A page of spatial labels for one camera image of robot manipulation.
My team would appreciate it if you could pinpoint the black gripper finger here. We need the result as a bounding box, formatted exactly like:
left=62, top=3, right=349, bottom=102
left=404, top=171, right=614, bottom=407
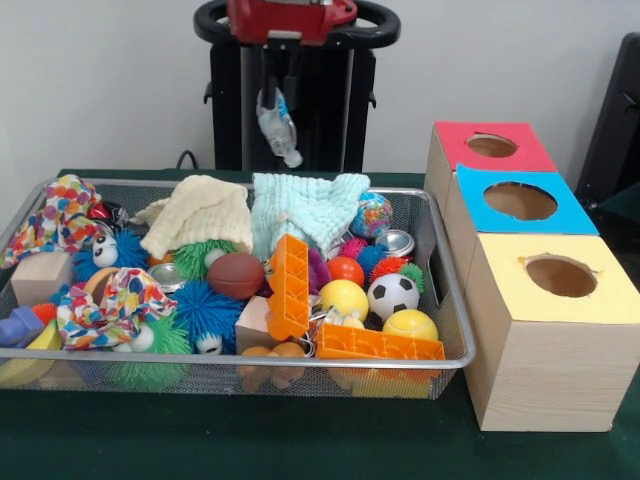
left=284, top=44, right=302, bottom=112
left=260, top=44, right=277, bottom=111

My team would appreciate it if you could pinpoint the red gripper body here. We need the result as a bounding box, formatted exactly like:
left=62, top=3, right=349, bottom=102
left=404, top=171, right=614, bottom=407
left=227, top=0, right=347, bottom=49

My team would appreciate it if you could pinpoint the clear plastic bottle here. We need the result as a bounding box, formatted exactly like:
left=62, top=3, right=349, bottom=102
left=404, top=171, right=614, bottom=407
left=255, top=87, right=304, bottom=169

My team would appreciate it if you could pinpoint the mint green cloth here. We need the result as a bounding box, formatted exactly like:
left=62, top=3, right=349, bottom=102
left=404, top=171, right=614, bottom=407
left=251, top=172, right=372, bottom=261

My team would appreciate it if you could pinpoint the cream muslin cloth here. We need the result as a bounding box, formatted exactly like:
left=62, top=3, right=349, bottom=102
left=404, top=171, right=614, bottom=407
left=132, top=174, right=254, bottom=254

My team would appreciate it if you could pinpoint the blue globe ball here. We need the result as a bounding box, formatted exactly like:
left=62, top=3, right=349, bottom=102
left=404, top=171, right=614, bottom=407
left=348, top=192, right=394, bottom=239

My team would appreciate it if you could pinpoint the shallow metal mesh bin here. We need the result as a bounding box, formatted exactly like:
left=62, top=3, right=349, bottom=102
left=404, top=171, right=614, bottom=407
left=0, top=177, right=476, bottom=401

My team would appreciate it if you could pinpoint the wooden box with three holes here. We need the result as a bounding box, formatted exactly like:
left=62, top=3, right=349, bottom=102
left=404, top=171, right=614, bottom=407
left=423, top=119, right=640, bottom=432

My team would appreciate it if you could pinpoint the brown toy football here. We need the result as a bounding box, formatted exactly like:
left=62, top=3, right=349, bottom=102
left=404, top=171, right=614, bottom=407
left=206, top=252, right=266, bottom=301

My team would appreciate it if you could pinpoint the long orange toy brick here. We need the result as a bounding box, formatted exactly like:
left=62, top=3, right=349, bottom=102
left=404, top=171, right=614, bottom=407
left=267, top=233, right=311, bottom=342

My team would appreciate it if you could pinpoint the blue spiky ball with eyes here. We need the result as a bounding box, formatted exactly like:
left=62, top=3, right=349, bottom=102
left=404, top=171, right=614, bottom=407
left=73, top=229, right=151, bottom=284

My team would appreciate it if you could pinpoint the black and white soccer ball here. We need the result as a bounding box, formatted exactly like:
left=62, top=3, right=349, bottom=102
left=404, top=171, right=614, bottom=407
left=366, top=272, right=420, bottom=321

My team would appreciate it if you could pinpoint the colourful spotted cloth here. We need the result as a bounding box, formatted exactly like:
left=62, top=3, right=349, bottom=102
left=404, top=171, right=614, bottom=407
left=55, top=267, right=179, bottom=351
left=0, top=173, right=104, bottom=271

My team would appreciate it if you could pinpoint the wide orange toy brick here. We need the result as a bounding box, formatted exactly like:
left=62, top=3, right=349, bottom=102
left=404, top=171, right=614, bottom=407
left=314, top=322, right=446, bottom=362

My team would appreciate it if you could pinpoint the black chair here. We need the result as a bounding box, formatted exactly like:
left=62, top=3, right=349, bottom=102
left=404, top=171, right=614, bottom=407
left=574, top=32, right=640, bottom=201

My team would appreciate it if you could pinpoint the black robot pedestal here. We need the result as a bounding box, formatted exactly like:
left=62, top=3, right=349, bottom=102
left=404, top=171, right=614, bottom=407
left=193, top=0, right=401, bottom=174

